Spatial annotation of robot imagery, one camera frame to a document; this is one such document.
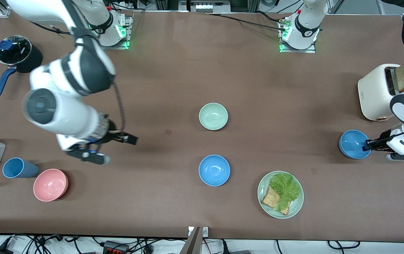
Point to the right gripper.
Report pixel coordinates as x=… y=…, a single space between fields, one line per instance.
x=112 y=135

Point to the brown bread slice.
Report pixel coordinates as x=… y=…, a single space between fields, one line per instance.
x=269 y=199

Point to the glass lid with blue knob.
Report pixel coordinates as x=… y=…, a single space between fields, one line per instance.
x=13 y=51

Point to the cream white toaster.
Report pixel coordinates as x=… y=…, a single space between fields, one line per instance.
x=374 y=91

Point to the green bowl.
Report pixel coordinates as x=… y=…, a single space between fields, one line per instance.
x=213 y=116

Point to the grey camera stand post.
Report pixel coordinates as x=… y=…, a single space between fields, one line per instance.
x=192 y=243

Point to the pale green plate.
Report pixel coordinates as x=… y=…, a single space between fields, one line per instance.
x=296 y=206

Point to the silver power strip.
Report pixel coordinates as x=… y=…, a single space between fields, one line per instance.
x=203 y=6

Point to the blue bowl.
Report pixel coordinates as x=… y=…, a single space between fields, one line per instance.
x=214 y=170
x=352 y=144

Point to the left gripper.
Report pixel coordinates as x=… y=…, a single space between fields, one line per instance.
x=384 y=137

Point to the green lettuce leaf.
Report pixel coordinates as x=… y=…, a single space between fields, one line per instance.
x=285 y=187

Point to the blue plastic cup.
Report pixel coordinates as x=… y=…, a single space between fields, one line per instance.
x=13 y=167

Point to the pink bowl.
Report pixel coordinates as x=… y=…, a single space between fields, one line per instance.
x=50 y=185

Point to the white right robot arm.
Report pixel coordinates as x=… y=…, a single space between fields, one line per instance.
x=64 y=113

